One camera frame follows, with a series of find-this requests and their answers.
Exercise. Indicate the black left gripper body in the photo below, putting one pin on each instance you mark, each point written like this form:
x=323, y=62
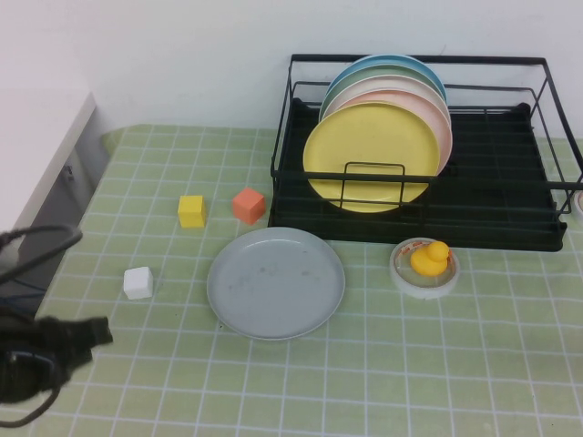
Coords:
x=32, y=359

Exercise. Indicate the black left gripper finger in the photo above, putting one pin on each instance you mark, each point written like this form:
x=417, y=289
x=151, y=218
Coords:
x=78, y=358
x=93, y=331

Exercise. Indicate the grey round plate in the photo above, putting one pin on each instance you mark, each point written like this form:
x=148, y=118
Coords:
x=273, y=282

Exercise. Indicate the yellow round plate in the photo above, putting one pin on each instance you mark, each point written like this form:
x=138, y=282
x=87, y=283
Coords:
x=364, y=141

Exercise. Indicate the cream round plate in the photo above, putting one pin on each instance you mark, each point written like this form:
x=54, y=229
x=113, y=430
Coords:
x=378, y=83

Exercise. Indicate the pink round plate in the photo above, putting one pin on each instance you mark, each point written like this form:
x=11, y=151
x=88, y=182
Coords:
x=396, y=96

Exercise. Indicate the blue round plate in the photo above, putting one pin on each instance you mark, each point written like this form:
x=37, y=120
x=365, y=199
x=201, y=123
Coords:
x=373, y=61

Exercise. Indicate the pale green round plate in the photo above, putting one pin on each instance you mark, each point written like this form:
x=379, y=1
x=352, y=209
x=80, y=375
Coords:
x=387, y=69

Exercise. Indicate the white cube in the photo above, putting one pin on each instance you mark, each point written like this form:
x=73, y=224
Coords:
x=138, y=283

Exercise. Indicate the yellow cube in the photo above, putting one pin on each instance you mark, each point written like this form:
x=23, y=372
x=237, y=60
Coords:
x=192, y=213

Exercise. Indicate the orange cube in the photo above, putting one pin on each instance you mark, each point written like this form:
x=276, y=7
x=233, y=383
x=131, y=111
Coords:
x=248, y=206

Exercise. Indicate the white side table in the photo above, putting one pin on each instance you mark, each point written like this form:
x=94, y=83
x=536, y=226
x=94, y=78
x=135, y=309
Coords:
x=36, y=132

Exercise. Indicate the green checked tablecloth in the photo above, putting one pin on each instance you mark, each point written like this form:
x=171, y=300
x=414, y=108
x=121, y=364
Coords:
x=319, y=373

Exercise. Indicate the yellow rubber duck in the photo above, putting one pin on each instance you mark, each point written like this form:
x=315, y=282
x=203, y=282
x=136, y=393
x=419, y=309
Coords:
x=428, y=263

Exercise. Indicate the small metal bracket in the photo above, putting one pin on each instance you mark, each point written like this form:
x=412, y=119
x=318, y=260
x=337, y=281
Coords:
x=68, y=173

